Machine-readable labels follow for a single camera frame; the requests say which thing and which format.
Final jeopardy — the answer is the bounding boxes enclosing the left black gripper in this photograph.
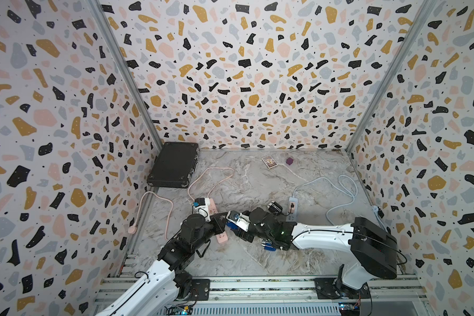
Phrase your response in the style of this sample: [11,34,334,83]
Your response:
[191,210,228,254]

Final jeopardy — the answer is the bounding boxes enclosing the pink power strip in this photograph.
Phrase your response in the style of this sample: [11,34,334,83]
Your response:
[209,198,229,244]

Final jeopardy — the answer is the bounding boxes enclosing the blue shaver with white stripes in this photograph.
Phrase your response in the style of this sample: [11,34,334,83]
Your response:
[226,222,240,231]

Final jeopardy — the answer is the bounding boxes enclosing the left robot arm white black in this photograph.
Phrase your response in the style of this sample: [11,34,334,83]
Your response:
[99,213,227,315]

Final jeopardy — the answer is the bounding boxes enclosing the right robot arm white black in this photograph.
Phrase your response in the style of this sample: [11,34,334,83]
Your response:
[226,208,400,300]

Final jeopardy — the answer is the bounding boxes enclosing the grey-blue power strip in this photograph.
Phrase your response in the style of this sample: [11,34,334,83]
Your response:
[287,197,298,222]

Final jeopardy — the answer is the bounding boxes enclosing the black briefcase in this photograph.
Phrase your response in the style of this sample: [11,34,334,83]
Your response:
[147,142,200,188]

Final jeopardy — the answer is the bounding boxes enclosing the card box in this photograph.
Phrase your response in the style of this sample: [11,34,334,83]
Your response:
[261,155,278,169]

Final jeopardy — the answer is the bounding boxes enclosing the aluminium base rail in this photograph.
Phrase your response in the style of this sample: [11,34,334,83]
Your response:
[94,274,427,316]

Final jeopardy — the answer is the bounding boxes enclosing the pink power strip cable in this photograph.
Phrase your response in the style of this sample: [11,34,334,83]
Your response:
[128,166,236,240]

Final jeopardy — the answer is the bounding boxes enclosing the grey-blue power strip cable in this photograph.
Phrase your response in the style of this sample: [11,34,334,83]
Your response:
[292,174,359,226]

